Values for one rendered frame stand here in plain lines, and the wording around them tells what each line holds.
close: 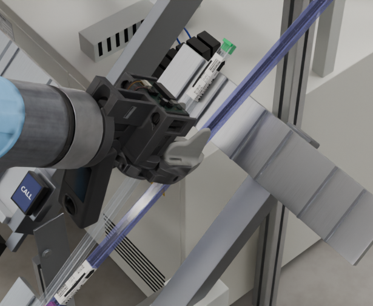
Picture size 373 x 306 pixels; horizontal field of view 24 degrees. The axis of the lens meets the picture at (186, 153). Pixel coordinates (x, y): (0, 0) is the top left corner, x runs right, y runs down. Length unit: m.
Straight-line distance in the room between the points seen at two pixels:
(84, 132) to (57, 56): 0.93
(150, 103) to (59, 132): 0.12
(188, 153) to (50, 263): 0.44
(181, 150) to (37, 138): 0.23
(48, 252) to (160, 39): 0.34
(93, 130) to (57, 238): 0.51
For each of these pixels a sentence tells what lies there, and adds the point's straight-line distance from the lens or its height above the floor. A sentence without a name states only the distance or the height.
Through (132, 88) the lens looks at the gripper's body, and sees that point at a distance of 0.88.
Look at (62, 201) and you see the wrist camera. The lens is 0.94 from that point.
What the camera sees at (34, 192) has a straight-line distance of 1.24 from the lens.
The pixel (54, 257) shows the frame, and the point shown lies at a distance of 1.32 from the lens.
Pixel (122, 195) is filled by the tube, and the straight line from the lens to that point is 1.08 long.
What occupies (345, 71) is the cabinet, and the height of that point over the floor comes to 0.61.
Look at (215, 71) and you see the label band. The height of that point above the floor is 1.04.
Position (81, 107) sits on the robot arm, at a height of 1.19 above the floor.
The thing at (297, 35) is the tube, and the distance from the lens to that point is 0.98.
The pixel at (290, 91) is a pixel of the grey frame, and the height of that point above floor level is 0.71.
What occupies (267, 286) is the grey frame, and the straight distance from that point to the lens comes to 1.95.
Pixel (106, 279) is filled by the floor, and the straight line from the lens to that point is 2.10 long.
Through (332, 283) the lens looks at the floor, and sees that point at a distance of 2.12.
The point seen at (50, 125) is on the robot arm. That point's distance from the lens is 0.76.
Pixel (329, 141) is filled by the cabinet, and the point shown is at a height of 0.43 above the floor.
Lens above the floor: 1.75
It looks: 49 degrees down
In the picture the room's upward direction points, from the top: straight up
